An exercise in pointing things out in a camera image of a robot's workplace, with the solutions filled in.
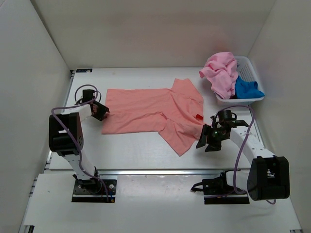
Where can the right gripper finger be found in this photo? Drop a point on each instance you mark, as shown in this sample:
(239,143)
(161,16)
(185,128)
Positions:
(213,147)
(204,137)

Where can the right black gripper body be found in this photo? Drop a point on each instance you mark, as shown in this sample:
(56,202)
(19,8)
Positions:
(214,133)

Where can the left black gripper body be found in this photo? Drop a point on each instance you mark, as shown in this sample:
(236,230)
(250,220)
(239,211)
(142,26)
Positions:
(99,107)

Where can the salmon pink t shirt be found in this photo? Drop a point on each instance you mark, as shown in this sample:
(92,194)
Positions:
(176,113)

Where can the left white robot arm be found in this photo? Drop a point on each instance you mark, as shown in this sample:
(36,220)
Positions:
(66,135)

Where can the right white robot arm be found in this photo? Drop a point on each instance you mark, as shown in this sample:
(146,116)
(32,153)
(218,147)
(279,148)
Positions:
(257,172)

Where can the blue t shirt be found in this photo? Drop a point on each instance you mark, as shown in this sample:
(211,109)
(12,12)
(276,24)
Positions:
(247,90)

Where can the blue label sticker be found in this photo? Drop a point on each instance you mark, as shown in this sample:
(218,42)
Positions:
(86,70)

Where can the light pink t shirt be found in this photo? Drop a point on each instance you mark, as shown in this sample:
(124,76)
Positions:
(221,71)

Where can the white plastic laundry basket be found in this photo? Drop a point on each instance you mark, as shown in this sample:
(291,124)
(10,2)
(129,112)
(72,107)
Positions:
(248,74)

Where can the aluminium table edge rail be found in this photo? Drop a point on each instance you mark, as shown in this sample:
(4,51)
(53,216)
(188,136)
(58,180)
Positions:
(161,171)

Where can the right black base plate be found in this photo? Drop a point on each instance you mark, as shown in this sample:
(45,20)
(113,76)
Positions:
(217,192)

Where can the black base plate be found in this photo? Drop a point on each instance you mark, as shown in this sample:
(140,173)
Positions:
(217,192)
(94,192)

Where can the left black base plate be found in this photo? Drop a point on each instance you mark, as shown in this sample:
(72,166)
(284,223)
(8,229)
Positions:
(94,192)

